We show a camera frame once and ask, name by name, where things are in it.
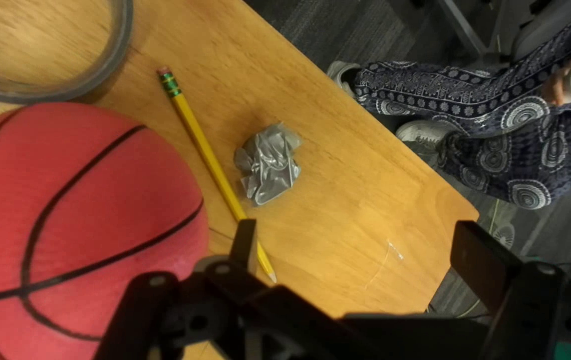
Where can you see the grey duct tape roll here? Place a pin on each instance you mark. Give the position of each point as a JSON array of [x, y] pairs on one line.
[[111, 59]]

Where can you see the crumpled silver foil ball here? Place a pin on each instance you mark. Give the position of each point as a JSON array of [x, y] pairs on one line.
[[268, 162]]

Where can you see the patterned trouser legs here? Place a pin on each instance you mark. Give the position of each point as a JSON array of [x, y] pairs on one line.
[[498, 132]]

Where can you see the pink basketball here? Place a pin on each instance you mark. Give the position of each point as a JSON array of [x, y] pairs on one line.
[[67, 221]]

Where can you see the yellow pencil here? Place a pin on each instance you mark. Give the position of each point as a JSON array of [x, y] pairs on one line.
[[198, 140]]

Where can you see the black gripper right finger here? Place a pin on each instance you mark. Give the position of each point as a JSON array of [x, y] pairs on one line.
[[486, 267]]

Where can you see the grey sneaker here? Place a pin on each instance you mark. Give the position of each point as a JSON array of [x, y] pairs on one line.
[[346, 75], [422, 132]]

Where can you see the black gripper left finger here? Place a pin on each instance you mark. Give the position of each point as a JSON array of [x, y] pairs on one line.
[[246, 242]]

